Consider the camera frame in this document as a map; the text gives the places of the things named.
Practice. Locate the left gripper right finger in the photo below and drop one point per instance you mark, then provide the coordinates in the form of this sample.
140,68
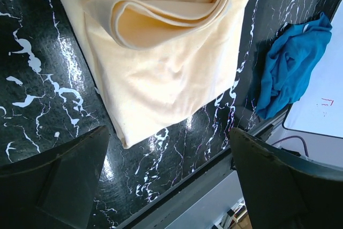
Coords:
282,190

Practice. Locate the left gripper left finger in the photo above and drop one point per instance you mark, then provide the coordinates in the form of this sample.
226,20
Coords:
56,188

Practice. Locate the peach t shirt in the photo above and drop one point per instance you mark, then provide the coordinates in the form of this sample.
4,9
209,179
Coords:
156,62

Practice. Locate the white whiteboard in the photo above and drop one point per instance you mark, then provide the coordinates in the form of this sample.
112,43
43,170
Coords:
319,110

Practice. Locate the blue folded t shirt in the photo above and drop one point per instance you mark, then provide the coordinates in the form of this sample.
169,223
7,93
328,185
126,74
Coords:
289,64

